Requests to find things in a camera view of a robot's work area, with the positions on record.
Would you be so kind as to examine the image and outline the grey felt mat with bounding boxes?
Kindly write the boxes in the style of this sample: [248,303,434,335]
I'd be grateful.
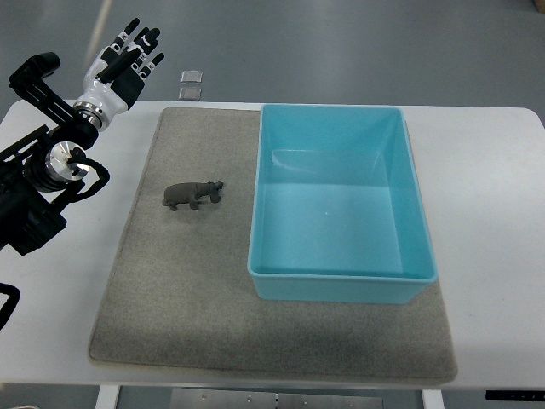
[89,108,457,384]

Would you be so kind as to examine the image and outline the metal plate under table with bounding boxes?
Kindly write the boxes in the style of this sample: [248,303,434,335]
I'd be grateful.
[169,389,384,409]

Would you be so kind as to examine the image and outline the black label strip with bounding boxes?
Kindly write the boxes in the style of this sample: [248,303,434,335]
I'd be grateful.
[485,390,545,402]

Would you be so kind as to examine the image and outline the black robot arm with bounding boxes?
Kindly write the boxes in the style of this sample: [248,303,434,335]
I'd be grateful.
[1,52,110,256]

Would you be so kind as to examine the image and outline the brown toy hippo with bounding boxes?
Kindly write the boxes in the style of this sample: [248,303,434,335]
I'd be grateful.
[162,181,224,211]

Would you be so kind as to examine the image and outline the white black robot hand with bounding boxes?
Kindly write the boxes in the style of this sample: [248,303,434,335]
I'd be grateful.
[73,18,164,131]

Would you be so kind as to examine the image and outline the black cable loop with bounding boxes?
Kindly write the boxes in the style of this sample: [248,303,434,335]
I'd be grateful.
[0,281,21,331]

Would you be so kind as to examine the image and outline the blue plastic box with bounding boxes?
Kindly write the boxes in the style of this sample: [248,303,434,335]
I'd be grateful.
[248,104,438,304]

